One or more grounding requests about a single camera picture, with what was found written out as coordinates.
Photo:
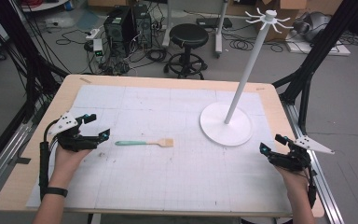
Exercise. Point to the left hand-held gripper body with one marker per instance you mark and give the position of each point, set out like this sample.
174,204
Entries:
71,137

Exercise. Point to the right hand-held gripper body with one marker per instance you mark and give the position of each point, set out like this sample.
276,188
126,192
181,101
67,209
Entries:
301,152

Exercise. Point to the white hook stand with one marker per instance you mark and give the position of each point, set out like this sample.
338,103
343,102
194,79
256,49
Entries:
230,118

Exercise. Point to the person's left hand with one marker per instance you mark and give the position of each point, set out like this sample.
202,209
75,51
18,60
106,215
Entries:
69,158

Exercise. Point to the person's right hand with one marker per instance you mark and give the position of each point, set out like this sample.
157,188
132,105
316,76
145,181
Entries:
295,182

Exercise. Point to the black wristband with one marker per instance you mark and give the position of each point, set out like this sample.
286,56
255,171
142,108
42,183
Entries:
56,191

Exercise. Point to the white grid mat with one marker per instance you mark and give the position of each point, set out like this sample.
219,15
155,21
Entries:
167,155

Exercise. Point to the white power adapter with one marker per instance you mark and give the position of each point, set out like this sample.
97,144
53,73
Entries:
98,49

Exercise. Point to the white power strip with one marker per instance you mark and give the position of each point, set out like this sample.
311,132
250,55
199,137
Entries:
92,33

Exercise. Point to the black computer tower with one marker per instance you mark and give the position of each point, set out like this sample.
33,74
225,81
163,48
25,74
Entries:
118,29
143,26

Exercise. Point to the black round stool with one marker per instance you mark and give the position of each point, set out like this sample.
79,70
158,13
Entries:
188,46

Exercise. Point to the black flat device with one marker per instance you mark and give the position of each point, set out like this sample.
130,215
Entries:
214,22

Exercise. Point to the aluminium rail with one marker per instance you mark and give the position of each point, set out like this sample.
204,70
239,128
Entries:
317,161
6,155

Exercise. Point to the black metal frame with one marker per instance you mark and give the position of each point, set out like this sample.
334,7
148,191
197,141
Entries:
313,62
15,62

